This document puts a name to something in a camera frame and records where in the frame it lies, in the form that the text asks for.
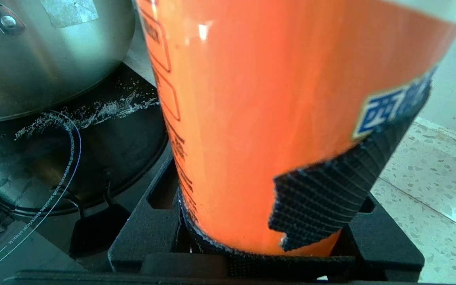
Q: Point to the orange dish soap bottle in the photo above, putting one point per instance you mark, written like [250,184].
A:
[271,118]

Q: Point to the stainless steel pot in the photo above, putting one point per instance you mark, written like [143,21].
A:
[46,67]

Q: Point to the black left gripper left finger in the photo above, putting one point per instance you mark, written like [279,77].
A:
[149,233]

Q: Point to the black induction cooktop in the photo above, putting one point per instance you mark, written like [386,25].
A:
[105,158]

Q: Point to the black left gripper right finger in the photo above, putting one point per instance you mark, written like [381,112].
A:
[386,249]

